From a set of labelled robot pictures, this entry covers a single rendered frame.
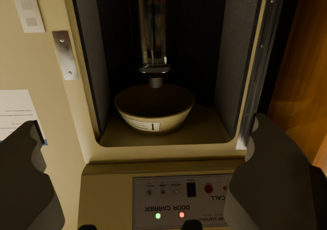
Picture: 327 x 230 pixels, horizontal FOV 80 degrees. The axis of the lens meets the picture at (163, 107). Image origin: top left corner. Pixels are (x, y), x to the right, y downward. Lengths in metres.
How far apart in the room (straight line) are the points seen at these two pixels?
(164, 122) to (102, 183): 0.16
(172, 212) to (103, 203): 0.12
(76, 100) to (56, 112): 0.58
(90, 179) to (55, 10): 0.28
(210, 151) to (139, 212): 0.17
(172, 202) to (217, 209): 0.08
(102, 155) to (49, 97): 0.54
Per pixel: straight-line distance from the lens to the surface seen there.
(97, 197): 0.41
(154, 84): 0.40
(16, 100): 0.98
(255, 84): 0.35
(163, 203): 0.39
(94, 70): 0.37
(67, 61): 0.33
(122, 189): 0.39
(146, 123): 0.37
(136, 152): 0.39
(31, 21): 0.82
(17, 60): 0.90
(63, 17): 0.32
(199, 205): 0.40
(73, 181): 1.17
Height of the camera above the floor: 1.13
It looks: 28 degrees up
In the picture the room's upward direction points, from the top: 179 degrees clockwise
